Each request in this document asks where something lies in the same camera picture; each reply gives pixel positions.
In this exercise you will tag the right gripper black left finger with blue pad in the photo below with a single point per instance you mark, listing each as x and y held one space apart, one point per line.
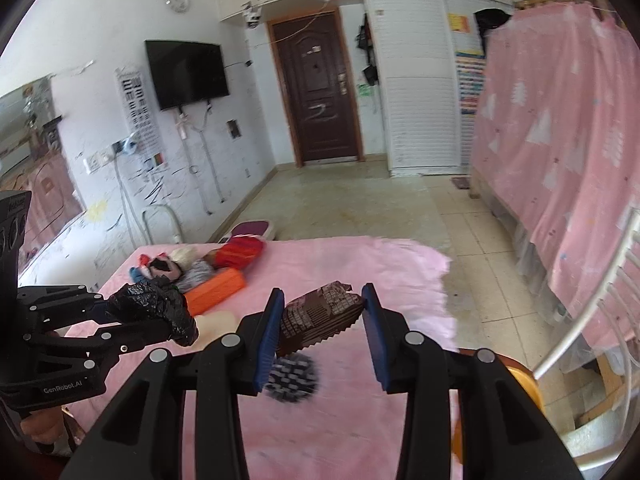
139 434

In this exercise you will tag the dark brown door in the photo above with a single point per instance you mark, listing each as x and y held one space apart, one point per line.
317 88

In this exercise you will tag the red striped fuzzy sock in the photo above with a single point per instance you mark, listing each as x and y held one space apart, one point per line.
239 252

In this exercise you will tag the cream round silicone pad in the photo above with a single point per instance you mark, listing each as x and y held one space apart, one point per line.
213 325

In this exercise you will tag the pink tree pattern curtain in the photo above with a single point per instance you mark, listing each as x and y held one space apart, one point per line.
556 138

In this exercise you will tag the brown snack wrapper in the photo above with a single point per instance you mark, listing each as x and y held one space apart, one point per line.
318 316

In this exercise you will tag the orange round stool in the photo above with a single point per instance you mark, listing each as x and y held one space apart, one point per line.
524 377

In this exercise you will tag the person's left hand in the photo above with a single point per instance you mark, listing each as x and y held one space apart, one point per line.
48 430

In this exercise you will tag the purple white vibration platform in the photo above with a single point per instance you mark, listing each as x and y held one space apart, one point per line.
260 228

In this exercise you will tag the cream sock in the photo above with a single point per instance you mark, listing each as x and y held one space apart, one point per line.
184 256

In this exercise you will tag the black knitted sock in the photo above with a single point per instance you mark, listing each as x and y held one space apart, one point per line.
158 299

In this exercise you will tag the white metal chair frame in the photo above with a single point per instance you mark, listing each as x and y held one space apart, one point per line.
161 225

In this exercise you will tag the pink black fuzzy sock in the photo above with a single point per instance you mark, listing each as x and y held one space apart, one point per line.
164 267

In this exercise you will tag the white louvered wardrobe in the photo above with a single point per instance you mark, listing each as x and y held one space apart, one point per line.
417 44

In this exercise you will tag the orange rectangular box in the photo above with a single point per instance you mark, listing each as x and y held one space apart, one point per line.
214 291

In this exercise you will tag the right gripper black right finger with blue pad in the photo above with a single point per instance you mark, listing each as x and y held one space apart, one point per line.
438 385

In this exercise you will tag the colourful wall chart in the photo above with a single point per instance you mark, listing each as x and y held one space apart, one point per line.
470 60

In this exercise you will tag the black wall television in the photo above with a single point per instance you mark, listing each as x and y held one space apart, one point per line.
186 72

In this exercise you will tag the white patterned snack bag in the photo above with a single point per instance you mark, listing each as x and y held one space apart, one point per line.
199 273

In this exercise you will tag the eye chart poster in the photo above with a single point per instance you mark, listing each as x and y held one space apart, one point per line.
143 140

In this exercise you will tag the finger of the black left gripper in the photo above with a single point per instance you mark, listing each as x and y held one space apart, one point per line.
61 306
117 339

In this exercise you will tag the wall mirror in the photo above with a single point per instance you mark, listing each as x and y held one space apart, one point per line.
32 160

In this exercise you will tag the brown gold snack packet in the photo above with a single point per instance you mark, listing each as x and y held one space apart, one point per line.
210 258

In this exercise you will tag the blue knitted sock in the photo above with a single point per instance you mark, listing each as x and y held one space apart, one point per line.
136 275

